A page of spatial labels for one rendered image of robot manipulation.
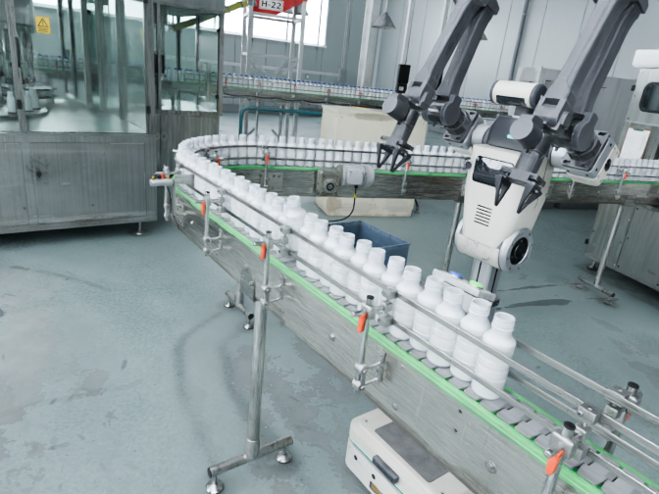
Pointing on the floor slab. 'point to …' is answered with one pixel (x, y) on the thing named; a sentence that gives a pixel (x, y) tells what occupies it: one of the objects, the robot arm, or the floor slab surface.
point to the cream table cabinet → (352, 117)
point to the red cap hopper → (273, 55)
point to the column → (368, 44)
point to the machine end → (623, 256)
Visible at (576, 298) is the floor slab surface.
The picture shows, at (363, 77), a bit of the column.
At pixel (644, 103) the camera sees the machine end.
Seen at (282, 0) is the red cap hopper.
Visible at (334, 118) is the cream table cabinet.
